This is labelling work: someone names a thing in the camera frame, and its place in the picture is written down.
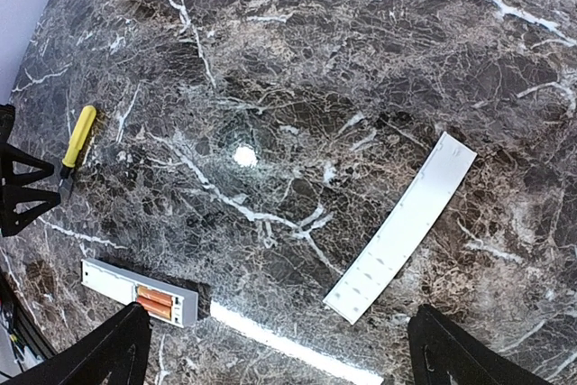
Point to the yellow handled screwdriver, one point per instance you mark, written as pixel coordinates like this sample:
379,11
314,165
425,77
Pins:
77,141

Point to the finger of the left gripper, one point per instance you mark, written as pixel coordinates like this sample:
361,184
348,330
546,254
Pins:
20,206
18,167

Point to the orange battery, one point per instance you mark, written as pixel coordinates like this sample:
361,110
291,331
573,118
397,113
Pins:
155,308
155,296

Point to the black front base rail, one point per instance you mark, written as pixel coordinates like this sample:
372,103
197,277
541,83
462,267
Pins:
28,345

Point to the white battery cover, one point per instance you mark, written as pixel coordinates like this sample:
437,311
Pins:
403,230

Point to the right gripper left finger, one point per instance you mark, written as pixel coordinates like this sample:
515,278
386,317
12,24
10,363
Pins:
116,352

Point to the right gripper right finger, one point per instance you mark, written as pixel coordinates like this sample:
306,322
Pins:
442,352

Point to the white remote control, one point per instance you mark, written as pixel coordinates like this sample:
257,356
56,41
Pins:
120,285

